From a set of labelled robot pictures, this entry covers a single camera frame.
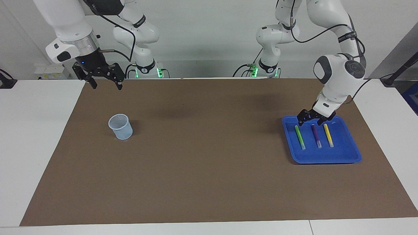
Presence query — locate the purple pen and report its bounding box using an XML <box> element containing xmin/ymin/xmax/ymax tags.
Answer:
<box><xmin>311</xmin><ymin>124</ymin><xmax>322</xmax><ymax>149</ymax></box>

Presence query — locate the yellow pen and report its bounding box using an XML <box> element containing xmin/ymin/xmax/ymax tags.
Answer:
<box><xmin>323</xmin><ymin>123</ymin><xmax>334</xmax><ymax>148</ymax></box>

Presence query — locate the green pen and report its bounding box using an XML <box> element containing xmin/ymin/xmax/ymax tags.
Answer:
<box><xmin>295</xmin><ymin>125</ymin><xmax>306</xmax><ymax>150</ymax></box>

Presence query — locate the blue plastic tray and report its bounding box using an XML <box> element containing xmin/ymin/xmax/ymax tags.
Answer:
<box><xmin>281</xmin><ymin>115</ymin><xmax>362</xmax><ymax>164</ymax></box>

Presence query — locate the light blue mesh pen cup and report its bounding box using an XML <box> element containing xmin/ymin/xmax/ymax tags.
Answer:
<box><xmin>108</xmin><ymin>114</ymin><xmax>134</xmax><ymax>140</ymax></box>

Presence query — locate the black stand with pole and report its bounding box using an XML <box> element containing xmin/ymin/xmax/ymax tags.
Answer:
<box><xmin>380</xmin><ymin>52</ymin><xmax>418</xmax><ymax>87</ymax></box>

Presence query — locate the black table clamp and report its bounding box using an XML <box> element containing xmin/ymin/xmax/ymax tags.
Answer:
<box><xmin>0</xmin><ymin>69</ymin><xmax>17</xmax><ymax>89</ymax></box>

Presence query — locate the blue crate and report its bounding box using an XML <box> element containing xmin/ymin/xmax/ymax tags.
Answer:
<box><xmin>402</xmin><ymin>82</ymin><xmax>418</xmax><ymax>115</ymax></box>

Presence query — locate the brown table mat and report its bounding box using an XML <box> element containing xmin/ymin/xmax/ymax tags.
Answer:
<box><xmin>20</xmin><ymin>78</ymin><xmax>418</xmax><ymax>227</ymax></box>

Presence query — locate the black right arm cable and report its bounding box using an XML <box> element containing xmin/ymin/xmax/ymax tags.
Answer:
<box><xmin>82</xmin><ymin>0</ymin><xmax>136</xmax><ymax>62</ymax></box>

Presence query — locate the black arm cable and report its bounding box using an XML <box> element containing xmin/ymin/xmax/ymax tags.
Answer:
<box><xmin>290</xmin><ymin>0</ymin><xmax>371</xmax><ymax>105</ymax></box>
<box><xmin>82</xmin><ymin>0</ymin><xmax>136</xmax><ymax>62</ymax></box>

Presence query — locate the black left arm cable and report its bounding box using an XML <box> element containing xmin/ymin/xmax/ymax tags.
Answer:
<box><xmin>290</xmin><ymin>0</ymin><xmax>371</xmax><ymax>105</ymax></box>

